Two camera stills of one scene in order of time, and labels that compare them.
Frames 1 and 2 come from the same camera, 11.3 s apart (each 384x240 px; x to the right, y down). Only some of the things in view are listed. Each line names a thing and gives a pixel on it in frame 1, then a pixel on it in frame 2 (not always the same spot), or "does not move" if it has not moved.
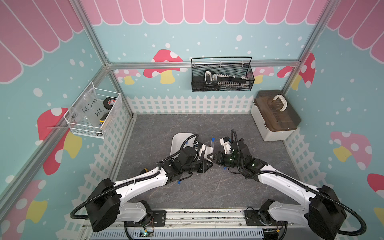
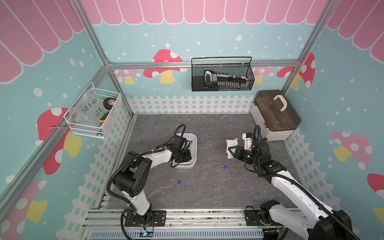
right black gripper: [218, 158] to [239, 151]
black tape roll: [109, 102] does not move
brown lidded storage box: [274, 118] does not move
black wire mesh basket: [219, 74] does not move
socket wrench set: [225, 81] does not move
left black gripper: [203, 168] to [187, 155]
